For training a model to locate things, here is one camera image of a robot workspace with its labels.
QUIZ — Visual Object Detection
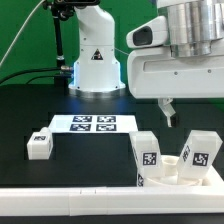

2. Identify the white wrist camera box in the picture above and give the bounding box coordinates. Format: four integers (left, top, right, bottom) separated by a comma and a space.
126, 16, 168, 49

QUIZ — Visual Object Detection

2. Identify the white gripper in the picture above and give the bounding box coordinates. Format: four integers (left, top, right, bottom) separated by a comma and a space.
127, 44, 224, 127

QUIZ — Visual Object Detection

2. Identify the white marker sheet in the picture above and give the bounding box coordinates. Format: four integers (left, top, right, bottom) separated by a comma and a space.
49, 115, 138, 133

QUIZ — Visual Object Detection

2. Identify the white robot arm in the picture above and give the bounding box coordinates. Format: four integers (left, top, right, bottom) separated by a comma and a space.
69, 0, 224, 127

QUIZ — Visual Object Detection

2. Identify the grey cable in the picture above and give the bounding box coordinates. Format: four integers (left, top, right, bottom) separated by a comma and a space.
0, 0, 47, 68

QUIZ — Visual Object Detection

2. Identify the black cable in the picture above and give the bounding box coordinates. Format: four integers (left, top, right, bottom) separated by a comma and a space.
0, 67, 73, 86

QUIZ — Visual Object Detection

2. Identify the white L-shaped barrier wall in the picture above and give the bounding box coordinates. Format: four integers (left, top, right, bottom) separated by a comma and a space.
0, 168, 224, 216

